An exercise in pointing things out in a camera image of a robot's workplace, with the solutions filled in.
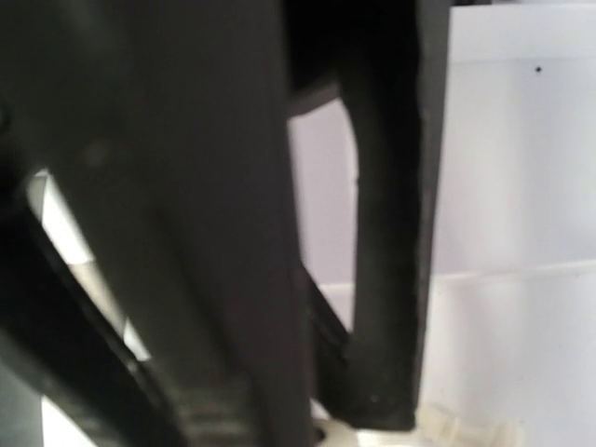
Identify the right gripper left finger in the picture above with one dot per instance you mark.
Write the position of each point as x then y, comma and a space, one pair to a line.
151, 282

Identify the white plastic divided tray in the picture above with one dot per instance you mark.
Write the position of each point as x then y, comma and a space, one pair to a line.
510, 328

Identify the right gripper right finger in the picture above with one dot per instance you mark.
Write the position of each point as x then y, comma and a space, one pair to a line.
393, 88

